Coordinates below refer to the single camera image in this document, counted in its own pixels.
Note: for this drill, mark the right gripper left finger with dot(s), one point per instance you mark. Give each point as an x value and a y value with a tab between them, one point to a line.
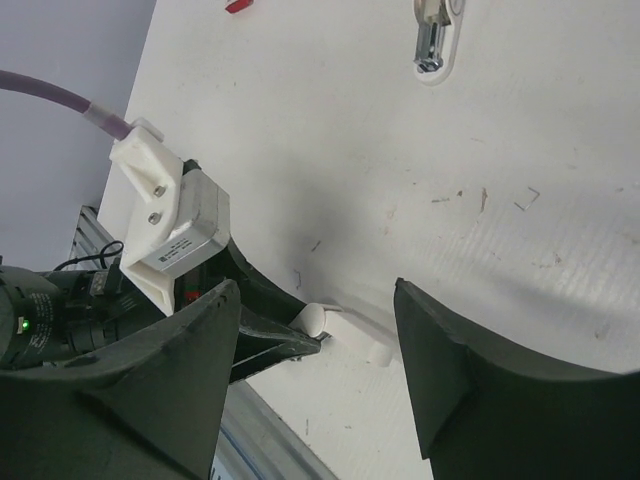
146	407

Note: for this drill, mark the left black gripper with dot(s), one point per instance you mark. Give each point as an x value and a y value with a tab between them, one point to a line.
202	231

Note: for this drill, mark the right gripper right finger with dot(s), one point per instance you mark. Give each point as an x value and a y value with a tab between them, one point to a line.
486	407

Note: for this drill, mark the white mini stapler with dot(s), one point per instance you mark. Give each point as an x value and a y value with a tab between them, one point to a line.
364	337

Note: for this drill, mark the red white staple box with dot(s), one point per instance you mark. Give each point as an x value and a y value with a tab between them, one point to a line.
235	6

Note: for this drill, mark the pink mini stapler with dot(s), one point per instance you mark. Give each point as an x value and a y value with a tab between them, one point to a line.
439	25

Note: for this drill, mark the aluminium mounting rail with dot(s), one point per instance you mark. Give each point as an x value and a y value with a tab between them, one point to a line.
254	443

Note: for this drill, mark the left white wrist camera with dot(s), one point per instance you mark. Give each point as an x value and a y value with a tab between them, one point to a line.
155	173

